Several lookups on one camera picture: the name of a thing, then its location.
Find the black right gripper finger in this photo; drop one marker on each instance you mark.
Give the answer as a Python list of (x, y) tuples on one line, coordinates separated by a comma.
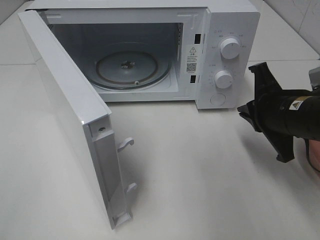
[(247, 109), (250, 120)]

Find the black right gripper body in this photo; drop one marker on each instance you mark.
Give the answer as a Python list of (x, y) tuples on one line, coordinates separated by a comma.
[(272, 111)]

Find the white round door button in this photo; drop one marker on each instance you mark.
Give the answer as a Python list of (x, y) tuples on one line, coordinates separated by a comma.
[(218, 99)]

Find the pink round plate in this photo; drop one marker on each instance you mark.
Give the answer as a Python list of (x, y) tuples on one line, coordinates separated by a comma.
[(314, 154)]

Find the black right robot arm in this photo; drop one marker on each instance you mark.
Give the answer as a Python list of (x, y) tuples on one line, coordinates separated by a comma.
[(307, 116)]

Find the white lower microwave knob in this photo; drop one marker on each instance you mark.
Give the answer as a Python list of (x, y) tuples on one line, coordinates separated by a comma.
[(223, 79)]

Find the white microwave knob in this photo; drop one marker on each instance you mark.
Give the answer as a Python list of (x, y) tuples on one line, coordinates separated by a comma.
[(223, 79), (230, 48)]

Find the white upper microwave knob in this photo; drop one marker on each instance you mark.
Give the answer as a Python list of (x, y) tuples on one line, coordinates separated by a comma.
[(230, 48)]

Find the white microwave oven body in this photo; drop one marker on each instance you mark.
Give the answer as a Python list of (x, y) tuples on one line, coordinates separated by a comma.
[(191, 31)]

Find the glass microwave turntable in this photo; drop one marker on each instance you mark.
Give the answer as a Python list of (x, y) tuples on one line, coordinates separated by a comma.
[(127, 65)]

